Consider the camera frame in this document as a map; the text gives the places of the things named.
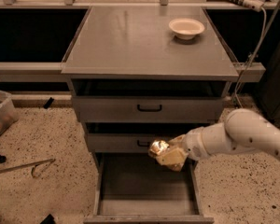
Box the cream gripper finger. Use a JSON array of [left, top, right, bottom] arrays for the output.
[[156, 147, 188, 167]]

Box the orange soda can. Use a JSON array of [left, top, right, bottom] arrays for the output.
[[148, 140, 170, 158]]

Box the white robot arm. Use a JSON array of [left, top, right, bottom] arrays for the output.
[[149, 108, 280, 171]]

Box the bottom grey drawer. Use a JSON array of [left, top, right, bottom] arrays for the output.
[[83, 153, 214, 224]]

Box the grey drawer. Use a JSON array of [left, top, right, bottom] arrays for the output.
[[83, 153, 214, 224], [71, 78, 226, 123], [85, 122, 207, 153]]

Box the middle grey drawer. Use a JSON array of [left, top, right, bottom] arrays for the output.
[[85, 122, 207, 153]]

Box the grey drawer cabinet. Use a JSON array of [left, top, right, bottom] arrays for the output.
[[61, 5, 240, 224]]

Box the top grey drawer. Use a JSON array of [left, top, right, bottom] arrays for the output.
[[71, 78, 226, 123]]

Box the dark cabinet at right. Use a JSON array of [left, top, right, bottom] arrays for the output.
[[255, 41, 280, 119]]

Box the white paper bowl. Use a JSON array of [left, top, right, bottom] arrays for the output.
[[169, 18, 205, 40]]

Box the metal grabber stick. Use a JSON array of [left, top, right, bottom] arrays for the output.
[[0, 159, 56, 175]]

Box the small black floor block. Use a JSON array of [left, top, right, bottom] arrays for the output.
[[43, 97, 54, 109]]

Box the black object bottom edge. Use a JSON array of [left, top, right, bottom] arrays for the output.
[[40, 215, 56, 224]]

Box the clear plastic storage bin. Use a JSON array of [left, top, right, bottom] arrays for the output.
[[0, 91, 19, 135]]

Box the white power cable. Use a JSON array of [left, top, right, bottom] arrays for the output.
[[231, 7, 268, 109]]

